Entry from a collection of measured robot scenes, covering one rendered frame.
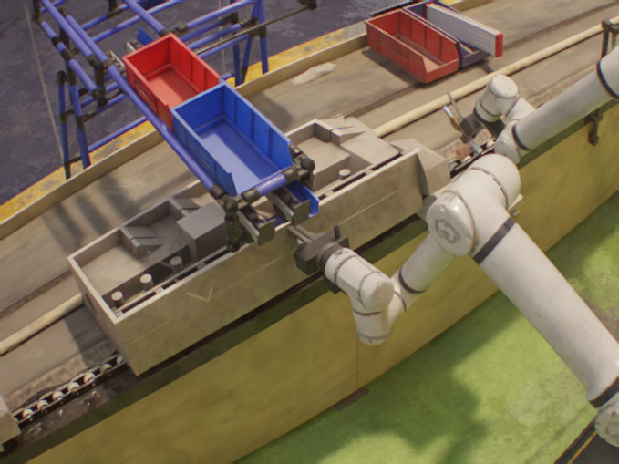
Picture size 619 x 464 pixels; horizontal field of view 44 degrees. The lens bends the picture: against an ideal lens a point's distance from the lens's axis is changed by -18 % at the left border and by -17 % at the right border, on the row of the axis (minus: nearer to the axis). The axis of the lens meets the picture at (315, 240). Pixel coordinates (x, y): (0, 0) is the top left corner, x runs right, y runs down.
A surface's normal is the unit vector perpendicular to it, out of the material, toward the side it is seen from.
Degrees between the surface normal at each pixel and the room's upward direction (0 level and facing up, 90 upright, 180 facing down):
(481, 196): 25
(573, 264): 0
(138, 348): 80
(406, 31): 88
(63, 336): 0
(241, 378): 92
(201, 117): 94
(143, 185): 0
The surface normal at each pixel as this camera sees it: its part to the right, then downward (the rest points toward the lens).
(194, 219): -0.14, -0.77
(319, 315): 0.61, 0.56
